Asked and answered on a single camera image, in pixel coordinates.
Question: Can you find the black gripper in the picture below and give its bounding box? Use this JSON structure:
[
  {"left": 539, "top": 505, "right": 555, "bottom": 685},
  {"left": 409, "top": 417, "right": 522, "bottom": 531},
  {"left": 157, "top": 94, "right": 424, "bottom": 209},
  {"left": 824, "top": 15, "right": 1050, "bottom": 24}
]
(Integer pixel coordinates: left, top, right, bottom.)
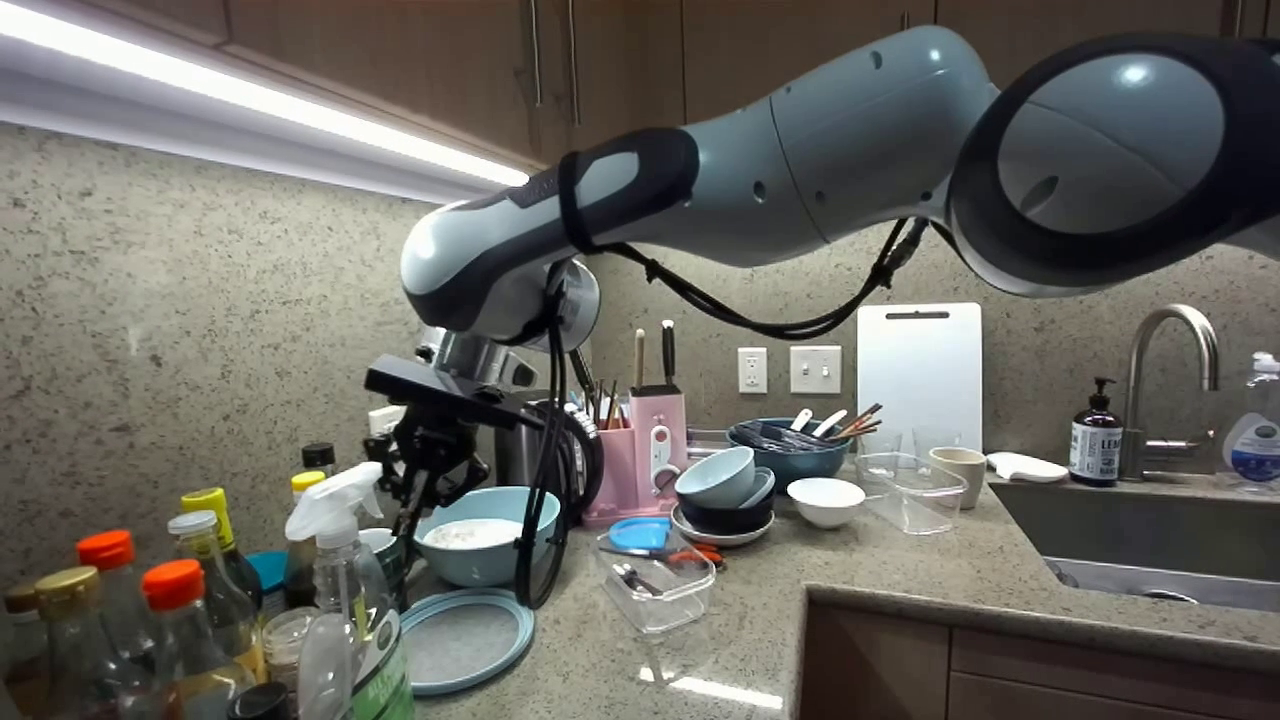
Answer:
[{"left": 386, "top": 397, "right": 496, "bottom": 602}]

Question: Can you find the clear plastic container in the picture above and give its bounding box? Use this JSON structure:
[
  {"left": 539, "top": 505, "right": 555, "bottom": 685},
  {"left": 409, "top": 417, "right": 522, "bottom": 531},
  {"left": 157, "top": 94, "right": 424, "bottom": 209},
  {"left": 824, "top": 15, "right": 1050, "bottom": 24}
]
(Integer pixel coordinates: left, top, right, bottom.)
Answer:
[{"left": 588, "top": 531, "right": 722, "bottom": 642}]

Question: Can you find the light blue rice bowl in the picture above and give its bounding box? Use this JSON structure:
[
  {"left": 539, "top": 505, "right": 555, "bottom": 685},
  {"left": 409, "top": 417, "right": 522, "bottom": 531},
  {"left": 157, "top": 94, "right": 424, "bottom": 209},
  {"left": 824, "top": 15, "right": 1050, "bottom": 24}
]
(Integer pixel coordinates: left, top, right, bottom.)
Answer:
[{"left": 409, "top": 485, "right": 569, "bottom": 592}]

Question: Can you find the bottle black cap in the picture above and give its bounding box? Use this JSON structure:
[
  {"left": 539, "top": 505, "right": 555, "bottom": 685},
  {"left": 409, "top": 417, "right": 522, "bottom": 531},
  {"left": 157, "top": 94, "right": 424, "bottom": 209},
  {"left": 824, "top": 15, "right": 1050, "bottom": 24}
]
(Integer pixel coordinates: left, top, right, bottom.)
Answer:
[{"left": 296, "top": 441, "right": 342, "bottom": 479}]

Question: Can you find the dark bottle yellow cap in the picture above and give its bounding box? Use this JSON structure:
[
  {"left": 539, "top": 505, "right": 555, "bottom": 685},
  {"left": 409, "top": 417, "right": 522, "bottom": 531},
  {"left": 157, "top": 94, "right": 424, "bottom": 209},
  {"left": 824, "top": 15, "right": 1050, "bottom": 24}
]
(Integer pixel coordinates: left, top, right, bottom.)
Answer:
[{"left": 283, "top": 463, "right": 330, "bottom": 613}]

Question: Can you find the spray bottle green label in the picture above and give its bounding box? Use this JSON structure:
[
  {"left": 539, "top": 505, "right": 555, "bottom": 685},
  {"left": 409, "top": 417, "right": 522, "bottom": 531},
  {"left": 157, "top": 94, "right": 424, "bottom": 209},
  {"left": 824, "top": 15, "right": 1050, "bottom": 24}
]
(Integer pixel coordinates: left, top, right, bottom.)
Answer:
[{"left": 280, "top": 462, "right": 412, "bottom": 720}]

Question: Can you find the blue plate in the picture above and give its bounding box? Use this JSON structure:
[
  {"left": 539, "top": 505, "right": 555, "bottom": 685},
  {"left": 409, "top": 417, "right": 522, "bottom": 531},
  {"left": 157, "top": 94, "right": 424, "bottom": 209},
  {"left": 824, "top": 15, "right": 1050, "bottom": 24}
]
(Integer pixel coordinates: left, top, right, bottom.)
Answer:
[{"left": 390, "top": 586, "right": 539, "bottom": 706}]

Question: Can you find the pink knife block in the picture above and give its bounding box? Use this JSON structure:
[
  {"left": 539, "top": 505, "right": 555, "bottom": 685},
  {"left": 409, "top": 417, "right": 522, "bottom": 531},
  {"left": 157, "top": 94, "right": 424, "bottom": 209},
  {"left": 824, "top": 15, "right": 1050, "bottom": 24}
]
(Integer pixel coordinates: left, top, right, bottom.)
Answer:
[{"left": 585, "top": 384, "right": 692, "bottom": 528}]

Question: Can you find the white opener tool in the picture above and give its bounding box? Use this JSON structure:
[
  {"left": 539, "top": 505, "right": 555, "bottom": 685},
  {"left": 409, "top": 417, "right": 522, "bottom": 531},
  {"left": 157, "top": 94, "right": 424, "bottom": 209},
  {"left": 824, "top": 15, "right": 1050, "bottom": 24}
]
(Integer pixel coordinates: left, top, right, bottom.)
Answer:
[{"left": 648, "top": 420, "right": 680, "bottom": 502}]

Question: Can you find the clear bottle yellow cap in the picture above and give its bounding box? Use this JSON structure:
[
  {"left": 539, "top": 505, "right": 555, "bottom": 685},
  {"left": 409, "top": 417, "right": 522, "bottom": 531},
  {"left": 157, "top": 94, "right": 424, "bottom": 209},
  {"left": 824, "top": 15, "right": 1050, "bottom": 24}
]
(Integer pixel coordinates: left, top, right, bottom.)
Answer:
[{"left": 175, "top": 485, "right": 269, "bottom": 631}]

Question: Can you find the oil bottle white cap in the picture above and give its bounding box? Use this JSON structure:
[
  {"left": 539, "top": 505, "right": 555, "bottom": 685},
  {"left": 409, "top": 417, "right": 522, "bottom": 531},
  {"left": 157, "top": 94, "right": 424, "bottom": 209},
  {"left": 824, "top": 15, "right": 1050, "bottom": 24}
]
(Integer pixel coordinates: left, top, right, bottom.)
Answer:
[{"left": 165, "top": 509, "right": 261, "bottom": 685}]

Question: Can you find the grey blue bowl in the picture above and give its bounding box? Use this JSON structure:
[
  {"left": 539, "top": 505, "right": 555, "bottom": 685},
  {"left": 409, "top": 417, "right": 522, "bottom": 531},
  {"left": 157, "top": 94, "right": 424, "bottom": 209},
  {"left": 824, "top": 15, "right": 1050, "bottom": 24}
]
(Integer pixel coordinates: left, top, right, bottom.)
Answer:
[{"left": 672, "top": 443, "right": 762, "bottom": 516}]

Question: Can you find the orange cap bottle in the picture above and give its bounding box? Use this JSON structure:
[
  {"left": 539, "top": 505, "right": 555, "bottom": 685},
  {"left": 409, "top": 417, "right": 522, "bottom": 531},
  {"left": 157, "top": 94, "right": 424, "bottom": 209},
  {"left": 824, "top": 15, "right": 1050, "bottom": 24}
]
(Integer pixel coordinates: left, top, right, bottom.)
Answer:
[
  {"left": 137, "top": 556, "right": 235, "bottom": 720},
  {"left": 73, "top": 523, "right": 173, "bottom": 697}
]

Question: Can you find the black bowl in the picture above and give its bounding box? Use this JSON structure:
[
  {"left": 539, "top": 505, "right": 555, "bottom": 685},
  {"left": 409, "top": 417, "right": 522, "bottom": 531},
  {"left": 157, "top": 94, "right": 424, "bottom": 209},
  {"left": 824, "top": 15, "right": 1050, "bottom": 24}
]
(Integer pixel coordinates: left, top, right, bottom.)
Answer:
[{"left": 677, "top": 497, "right": 779, "bottom": 542}]

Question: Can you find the dark blue mixing bowl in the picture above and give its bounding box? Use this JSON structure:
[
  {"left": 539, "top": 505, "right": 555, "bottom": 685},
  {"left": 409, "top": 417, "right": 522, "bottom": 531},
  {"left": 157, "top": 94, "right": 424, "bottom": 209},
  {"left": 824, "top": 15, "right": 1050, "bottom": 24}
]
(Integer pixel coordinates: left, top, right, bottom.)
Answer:
[{"left": 722, "top": 413, "right": 856, "bottom": 494}]

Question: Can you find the small white bowl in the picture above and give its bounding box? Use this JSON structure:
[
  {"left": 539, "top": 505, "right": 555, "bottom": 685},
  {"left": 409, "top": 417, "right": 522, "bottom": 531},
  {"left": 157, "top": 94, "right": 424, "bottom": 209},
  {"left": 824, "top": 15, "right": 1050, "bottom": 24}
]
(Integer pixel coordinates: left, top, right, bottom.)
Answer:
[{"left": 783, "top": 474, "right": 866, "bottom": 531}]

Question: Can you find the tall bottle gold neck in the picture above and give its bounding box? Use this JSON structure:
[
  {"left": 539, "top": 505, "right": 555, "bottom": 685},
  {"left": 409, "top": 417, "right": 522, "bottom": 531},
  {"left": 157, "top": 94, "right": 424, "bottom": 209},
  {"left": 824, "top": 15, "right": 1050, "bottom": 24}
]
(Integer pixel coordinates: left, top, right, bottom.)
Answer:
[{"left": 26, "top": 563, "right": 137, "bottom": 720}]

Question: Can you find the under-cabinet light strip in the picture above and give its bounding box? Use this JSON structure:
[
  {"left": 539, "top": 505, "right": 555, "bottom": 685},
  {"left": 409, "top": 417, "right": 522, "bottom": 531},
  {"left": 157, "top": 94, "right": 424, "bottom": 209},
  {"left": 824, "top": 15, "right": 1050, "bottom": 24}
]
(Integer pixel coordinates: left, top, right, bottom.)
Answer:
[{"left": 0, "top": 0, "right": 537, "bottom": 209}]

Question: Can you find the brown cabinet door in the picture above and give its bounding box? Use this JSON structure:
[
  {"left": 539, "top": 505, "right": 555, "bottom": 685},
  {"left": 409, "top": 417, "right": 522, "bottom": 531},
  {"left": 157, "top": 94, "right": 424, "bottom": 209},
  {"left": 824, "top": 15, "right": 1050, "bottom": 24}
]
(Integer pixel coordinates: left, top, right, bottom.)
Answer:
[
  {"left": 220, "top": 0, "right": 548, "bottom": 167},
  {"left": 677, "top": 0, "right": 939, "bottom": 88}
]

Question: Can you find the clear glass cup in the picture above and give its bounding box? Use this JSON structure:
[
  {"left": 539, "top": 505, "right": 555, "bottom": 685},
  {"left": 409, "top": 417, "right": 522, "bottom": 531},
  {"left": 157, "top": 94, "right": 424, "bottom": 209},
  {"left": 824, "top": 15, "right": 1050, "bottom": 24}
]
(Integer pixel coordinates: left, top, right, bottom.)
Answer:
[{"left": 856, "top": 420, "right": 924, "bottom": 474}]

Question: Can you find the clear glass jar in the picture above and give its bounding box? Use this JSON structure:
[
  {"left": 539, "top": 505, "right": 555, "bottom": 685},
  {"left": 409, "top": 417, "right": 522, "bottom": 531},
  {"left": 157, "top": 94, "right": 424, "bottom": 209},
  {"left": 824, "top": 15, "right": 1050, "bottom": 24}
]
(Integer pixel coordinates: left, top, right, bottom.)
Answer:
[{"left": 865, "top": 456, "right": 968, "bottom": 542}]

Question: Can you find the white cutting board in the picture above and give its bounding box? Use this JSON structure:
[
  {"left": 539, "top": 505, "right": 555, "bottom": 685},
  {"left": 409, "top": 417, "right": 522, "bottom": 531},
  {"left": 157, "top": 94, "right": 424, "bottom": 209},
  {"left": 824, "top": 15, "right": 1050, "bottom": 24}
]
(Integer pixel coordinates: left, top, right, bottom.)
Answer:
[{"left": 852, "top": 302, "right": 988, "bottom": 463}]

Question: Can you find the white mug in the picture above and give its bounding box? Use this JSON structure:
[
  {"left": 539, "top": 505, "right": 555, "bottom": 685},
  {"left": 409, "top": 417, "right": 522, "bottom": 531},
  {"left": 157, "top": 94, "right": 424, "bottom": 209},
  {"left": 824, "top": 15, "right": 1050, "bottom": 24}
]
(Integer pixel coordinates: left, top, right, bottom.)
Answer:
[{"left": 924, "top": 443, "right": 994, "bottom": 516}]

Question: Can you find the white cloth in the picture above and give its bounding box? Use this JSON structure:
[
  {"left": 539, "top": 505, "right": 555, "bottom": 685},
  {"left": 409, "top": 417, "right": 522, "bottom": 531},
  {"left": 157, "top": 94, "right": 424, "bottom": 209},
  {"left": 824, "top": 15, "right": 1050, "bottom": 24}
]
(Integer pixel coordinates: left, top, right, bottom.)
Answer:
[{"left": 982, "top": 449, "right": 1075, "bottom": 488}]

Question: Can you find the brown lower cabinet drawer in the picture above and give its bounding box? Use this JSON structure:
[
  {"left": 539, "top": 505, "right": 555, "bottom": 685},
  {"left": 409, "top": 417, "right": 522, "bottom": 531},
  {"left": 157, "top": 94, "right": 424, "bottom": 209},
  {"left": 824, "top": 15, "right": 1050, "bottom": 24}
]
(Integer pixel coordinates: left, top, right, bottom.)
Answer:
[{"left": 795, "top": 597, "right": 1280, "bottom": 720}]

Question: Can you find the dark soap pump bottle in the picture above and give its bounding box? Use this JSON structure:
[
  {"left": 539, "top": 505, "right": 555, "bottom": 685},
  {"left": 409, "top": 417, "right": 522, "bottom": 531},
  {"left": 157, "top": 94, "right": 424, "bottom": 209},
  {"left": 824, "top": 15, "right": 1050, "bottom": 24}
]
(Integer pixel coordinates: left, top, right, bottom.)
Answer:
[{"left": 1063, "top": 372, "right": 1126, "bottom": 488}]

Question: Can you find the steel sink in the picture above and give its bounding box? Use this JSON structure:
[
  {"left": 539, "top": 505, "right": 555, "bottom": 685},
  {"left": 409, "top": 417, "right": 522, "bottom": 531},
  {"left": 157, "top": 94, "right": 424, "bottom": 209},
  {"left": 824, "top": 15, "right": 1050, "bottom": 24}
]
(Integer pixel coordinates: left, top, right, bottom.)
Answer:
[{"left": 988, "top": 470, "right": 1280, "bottom": 622}]

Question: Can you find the metal faucet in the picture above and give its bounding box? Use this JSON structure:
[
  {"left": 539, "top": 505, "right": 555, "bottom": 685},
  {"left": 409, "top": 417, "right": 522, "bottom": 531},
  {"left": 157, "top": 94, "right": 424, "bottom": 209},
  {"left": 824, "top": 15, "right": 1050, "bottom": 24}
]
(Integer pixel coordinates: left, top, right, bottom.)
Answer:
[{"left": 1118, "top": 302, "right": 1225, "bottom": 485}]

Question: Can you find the blue liquid spray bottle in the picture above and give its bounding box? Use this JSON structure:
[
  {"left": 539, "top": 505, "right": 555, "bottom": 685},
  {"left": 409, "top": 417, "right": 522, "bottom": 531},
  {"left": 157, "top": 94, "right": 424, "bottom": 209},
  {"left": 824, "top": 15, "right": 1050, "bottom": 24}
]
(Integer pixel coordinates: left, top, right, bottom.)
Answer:
[{"left": 1220, "top": 347, "right": 1280, "bottom": 494}]

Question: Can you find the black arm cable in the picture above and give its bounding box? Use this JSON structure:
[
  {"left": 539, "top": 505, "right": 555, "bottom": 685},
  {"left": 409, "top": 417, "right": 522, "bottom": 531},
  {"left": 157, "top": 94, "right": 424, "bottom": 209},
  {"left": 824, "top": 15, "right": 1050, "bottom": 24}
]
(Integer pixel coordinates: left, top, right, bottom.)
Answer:
[{"left": 507, "top": 149, "right": 935, "bottom": 613}]

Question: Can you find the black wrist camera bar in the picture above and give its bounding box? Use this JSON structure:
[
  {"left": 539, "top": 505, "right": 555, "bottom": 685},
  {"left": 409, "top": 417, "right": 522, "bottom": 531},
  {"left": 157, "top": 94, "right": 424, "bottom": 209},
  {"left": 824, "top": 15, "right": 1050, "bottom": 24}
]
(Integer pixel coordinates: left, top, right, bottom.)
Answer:
[{"left": 359, "top": 347, "right": 543, "bottom": 436}]

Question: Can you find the orange handled tool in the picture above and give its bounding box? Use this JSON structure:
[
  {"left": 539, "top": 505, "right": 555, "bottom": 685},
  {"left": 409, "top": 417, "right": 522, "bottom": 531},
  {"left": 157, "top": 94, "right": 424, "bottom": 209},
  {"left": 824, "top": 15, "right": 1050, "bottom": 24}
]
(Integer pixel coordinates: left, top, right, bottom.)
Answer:
[{"left": 669, "top": 536, "right": 733, "bottom": 573}]

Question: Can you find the white single switch plate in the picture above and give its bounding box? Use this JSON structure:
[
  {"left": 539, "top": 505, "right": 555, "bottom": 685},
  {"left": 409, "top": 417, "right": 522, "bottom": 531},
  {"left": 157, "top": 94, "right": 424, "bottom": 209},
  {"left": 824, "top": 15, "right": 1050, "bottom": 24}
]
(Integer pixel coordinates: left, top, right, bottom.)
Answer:
[{"left": 733, "top": 345, "right": 776, "bottom": 401}]

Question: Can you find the white handled utensil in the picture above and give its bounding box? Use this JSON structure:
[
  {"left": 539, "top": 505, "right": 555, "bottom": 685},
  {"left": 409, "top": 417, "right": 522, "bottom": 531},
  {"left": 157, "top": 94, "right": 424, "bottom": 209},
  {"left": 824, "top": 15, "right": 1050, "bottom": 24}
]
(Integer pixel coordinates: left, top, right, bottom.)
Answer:
[{"left": 788, "top": 404, "right": 856, "bottom": 443}]

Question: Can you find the white double switch plate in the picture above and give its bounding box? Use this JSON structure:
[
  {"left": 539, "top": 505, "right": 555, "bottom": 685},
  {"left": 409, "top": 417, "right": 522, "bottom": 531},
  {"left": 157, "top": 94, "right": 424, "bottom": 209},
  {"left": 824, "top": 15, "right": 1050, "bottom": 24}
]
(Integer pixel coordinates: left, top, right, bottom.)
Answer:
[{"left": 783, "top": 342, "right": 848, "bottom": 401}]

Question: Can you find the brown handled utensil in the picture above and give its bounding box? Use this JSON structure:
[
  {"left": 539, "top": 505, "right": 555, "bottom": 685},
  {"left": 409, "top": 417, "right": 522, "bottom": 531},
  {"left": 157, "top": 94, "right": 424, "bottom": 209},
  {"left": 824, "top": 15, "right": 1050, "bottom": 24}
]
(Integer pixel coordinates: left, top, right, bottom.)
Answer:
[{"left": 830, "top": 401, "right": 888, "bottom": 443}]

